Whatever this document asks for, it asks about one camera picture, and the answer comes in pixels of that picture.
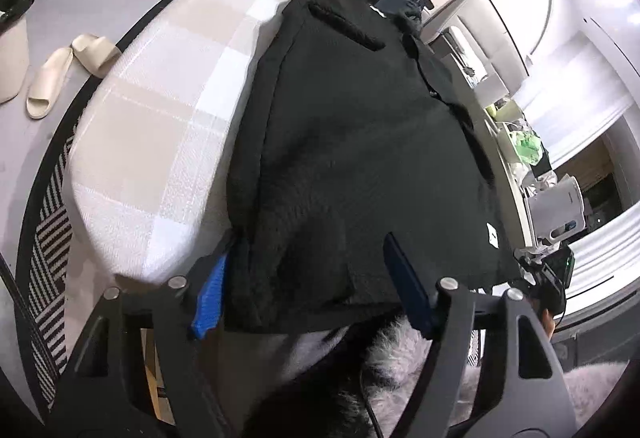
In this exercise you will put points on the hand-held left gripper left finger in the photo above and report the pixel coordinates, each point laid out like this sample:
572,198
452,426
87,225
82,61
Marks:
210,298

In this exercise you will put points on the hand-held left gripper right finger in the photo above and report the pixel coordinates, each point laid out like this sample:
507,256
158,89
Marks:
407,283

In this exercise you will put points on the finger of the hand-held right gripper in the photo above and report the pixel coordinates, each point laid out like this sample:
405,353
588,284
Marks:
530,259

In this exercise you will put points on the black shirt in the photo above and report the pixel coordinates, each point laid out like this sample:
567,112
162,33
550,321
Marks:
350,142

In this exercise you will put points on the person's right hand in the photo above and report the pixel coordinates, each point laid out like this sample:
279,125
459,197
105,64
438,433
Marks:
549,322

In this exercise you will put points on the white electric kettle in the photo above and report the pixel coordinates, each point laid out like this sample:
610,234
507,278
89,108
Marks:
555,208

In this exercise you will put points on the beige bedside ledge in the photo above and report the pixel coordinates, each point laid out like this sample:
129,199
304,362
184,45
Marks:
512,198

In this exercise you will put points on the grey furry garment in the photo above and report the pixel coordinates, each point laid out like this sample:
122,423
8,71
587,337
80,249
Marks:
385,358

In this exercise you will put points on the green plastic bag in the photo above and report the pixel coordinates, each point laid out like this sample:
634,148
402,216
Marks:
527,147

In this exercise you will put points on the black and white striped rug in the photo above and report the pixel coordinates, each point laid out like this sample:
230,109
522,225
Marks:
50,268

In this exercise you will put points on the white curtain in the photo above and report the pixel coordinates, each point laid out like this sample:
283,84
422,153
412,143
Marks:
575,97

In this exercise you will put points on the white paper roll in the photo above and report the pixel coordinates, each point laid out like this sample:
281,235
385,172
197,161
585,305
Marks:
492,85

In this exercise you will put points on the bed with plaid sheet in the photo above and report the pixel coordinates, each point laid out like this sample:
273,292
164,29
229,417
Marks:
165,117

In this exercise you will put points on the beige padded headboard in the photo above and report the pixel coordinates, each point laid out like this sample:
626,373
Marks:
450,12

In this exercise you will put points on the beige slipper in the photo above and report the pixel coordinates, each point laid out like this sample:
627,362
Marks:
11,62
47,82
97,55

